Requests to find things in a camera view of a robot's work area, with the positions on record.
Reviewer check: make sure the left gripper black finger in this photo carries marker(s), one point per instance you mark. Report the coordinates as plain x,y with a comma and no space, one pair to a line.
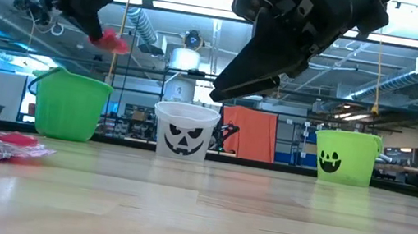
89,28

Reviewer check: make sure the white jack-o-lantern bucket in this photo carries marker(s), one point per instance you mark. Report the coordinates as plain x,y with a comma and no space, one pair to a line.
186,113

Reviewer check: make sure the silver flexible duct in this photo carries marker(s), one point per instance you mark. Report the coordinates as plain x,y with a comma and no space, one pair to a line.
143,26

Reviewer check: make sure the black background robot arm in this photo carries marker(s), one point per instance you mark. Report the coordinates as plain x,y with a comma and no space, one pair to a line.
223,133

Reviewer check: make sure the black ceiling-hung device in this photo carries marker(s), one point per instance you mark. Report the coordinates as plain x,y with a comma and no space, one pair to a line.
26,4

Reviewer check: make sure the blue panel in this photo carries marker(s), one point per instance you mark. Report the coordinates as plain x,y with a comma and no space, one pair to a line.
294,159

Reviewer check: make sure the silver ceiling duct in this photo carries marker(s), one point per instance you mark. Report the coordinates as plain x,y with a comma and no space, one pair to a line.
406,78

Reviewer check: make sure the lime green jack-o-lantern bucket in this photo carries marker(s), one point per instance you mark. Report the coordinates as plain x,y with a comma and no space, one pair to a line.
349,148

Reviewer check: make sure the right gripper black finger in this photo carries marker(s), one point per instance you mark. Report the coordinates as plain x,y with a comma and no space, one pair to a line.
263,58
256,89

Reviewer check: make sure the white cylindrical tank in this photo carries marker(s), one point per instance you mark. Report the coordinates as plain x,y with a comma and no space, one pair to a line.
185,59

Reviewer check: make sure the dark green plastic bucket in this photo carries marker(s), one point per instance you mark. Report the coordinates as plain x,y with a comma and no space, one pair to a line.
69,108

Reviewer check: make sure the shelf with boxes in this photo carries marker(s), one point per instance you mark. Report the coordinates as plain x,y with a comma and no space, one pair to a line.
136,116

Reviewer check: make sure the fluorescent ceiling light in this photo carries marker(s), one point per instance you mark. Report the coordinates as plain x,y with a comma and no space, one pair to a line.
352,116

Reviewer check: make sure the orange cloth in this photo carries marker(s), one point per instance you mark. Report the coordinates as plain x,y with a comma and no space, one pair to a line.
252,136

